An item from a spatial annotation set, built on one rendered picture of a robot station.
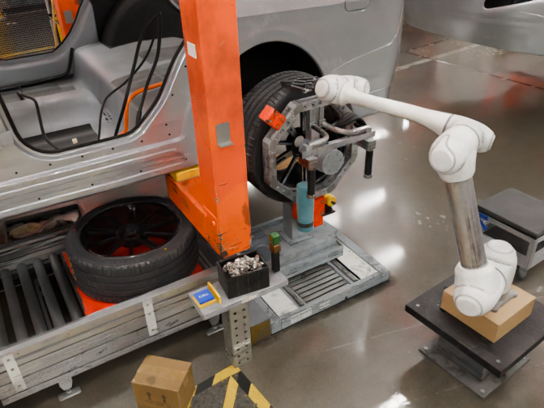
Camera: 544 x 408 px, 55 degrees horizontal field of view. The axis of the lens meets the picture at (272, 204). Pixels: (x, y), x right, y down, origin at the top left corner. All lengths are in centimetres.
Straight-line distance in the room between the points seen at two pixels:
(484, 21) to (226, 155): 305
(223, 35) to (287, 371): 156
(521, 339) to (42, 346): 205
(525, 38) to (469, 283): 288
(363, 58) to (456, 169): 136
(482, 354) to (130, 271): 159
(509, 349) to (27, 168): 223
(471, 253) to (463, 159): 40
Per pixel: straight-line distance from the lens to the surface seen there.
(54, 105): 332
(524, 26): 468
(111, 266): 254
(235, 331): 247
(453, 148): 193
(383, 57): 325
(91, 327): 248
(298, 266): 295
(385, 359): 270
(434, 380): 266
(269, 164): 247
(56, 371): 259
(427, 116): 218
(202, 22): 197
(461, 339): 245
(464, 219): 209
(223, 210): 229
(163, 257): 254
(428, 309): 255
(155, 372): 245
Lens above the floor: 200
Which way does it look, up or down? 32 degrees down
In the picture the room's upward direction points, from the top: 2 degrees counter-clockwise
